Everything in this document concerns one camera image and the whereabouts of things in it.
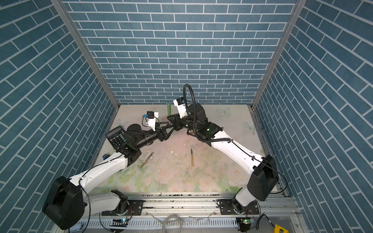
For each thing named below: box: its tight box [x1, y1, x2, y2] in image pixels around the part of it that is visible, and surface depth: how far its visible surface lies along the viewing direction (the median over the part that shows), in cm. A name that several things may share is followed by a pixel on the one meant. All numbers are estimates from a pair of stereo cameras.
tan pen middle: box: [190, 148, 195, 167], surface depth 93 cm
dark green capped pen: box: [167, 102, 172, 116], surface depth 71 cm
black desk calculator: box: [104, 125, 127, 150], surface depth 101 cm
